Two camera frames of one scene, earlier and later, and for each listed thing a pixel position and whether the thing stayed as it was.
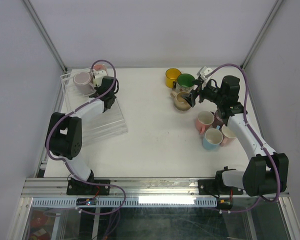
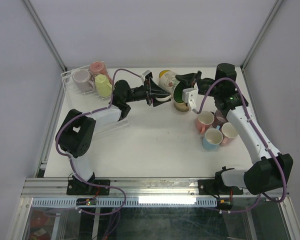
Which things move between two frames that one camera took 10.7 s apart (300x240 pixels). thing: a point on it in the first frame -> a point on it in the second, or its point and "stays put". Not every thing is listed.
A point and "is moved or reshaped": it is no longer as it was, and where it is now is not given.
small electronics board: (85, 201) stays put
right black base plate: (217, 187) stays put
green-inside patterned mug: (184, 83) is moved or reshaped
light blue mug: (212, 138) stays put
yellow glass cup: (171, 77) -> (163, 72)
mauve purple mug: (218, 120) stays put
